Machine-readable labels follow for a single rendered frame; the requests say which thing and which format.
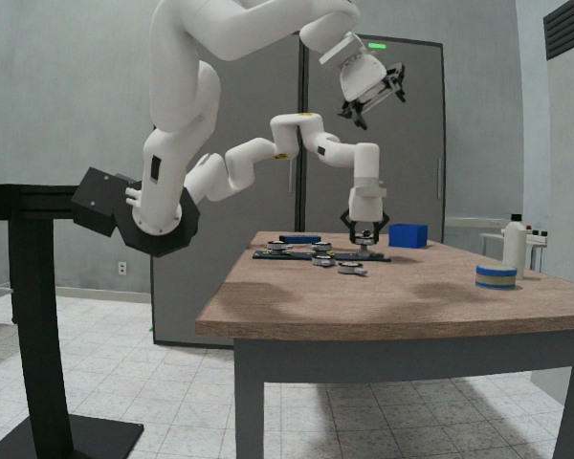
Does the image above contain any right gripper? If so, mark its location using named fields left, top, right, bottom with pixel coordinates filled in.
left=335, top=55, right=406, bottom=130

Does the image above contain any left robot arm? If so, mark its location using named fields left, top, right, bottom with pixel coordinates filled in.
left=184, top=113, right=386, bottom=205

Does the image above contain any blue box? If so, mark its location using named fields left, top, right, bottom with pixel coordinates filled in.
left=388, top=224, right=428, bottom=249

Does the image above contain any white plastic bottle with black cap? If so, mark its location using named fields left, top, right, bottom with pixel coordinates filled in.
left=502, top=214, right=527, bottom=280

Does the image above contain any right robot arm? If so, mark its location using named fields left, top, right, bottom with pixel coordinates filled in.
left=125, top=0, right=377, bottom=235

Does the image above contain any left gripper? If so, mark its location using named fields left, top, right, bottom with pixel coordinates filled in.
left=340, top=186, right=390, bottom=244

